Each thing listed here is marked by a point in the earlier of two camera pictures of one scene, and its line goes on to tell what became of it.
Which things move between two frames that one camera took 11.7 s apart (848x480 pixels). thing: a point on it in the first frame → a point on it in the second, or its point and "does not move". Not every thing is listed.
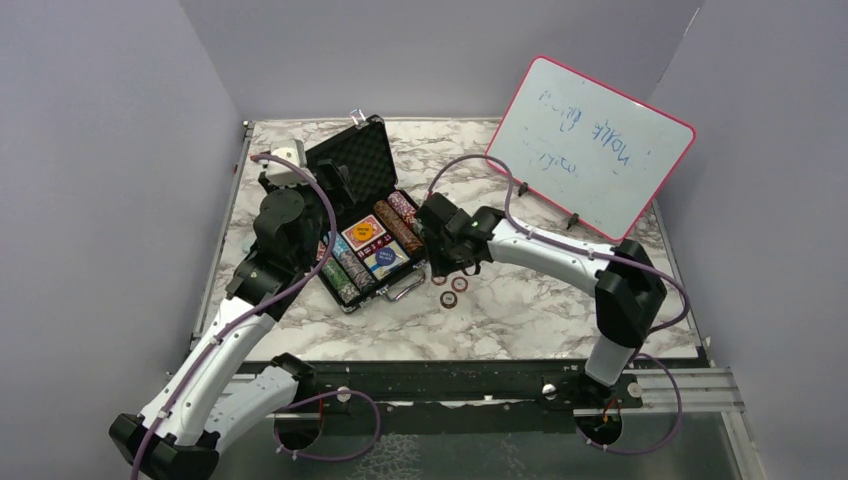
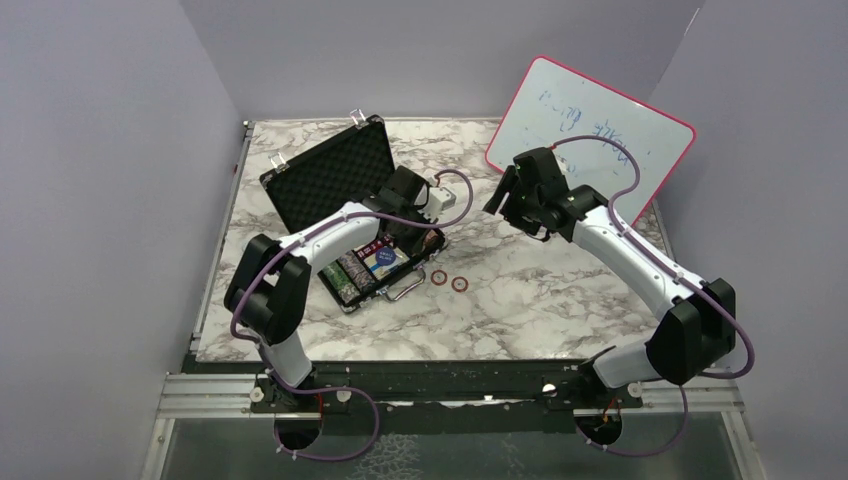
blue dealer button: x=385 y=256 does not move
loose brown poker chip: x=459 y=284 does not move
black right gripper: x=441 y=265 → x=510 y=183
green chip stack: x=345 y=289 does not move
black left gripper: x=340 y=191 → x=411 y=246
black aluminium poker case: x=379 y=238 does not move
